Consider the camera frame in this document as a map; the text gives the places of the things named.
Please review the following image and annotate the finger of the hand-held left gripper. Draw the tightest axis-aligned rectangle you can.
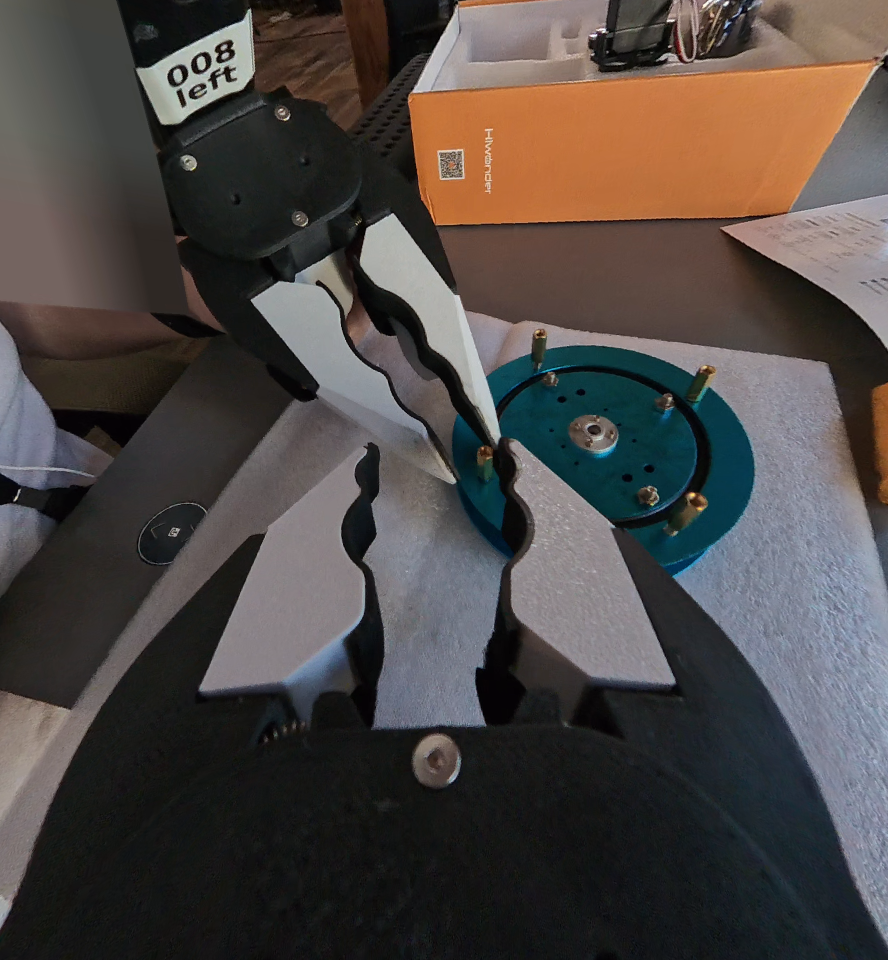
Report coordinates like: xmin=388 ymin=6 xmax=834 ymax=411
xmin=251 ymin=258 xmax=460 ymax=486
xmin=350 ymin=213 xmax=503 ymax=451

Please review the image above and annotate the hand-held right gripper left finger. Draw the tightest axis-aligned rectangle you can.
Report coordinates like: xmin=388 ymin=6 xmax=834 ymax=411
xmin=198 ymin=442 xmax=385 ymax=699

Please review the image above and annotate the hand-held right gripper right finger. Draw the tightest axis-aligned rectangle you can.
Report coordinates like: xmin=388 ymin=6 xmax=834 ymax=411
xmin=477 ymin=438 xmax=677 ymax=723

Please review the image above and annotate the blue round turntable base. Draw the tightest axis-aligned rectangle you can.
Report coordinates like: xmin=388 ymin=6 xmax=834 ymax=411
xmin=451 ymin=345 xmax=756 ymax=579

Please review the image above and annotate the black round desk grommet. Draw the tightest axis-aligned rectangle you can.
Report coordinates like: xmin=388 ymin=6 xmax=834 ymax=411
xmin=138 ymin=502 xmax=208 ymax=565

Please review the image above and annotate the dark desk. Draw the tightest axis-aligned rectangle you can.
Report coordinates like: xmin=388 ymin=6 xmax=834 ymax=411
xmin=0 ymin=52 xmax=888 ymax=714

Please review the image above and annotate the black perforated panel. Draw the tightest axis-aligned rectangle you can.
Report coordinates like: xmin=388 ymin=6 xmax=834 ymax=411
xmin=350 ymin=52 xmax=431 ymax=181

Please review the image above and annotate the white foam sheet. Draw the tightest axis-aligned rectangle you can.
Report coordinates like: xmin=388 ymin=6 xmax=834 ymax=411
xmin=0 ymin=309 xmax=888 ymax=960

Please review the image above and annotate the orange cardboard box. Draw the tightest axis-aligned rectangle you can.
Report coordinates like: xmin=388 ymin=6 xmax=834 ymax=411
xmin=408 ymin=0 xmax=888 ymax=226

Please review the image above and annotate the person's white shirt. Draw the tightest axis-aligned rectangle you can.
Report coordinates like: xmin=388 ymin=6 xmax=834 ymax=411
xmin=0 ymin=298 xmax=115 ymax=960

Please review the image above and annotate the dark bag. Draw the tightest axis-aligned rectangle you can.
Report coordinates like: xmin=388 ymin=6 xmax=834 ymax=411
xmin=590 ymin=0 xmax=760 ymax=74

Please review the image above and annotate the open instruction manual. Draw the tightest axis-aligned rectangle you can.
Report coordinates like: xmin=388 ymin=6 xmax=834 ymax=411
xmin=721 ymin=187 xmax=888 ymax=384

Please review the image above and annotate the brown wooden post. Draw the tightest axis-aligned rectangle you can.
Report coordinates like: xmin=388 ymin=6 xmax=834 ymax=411
xmin=342 ymin=0 xmax=394 ymax=106

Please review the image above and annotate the black strap with metal ring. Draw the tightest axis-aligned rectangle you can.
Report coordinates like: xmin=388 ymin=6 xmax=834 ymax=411
xmin=0 ymin=459 xmax=85 ymax=520

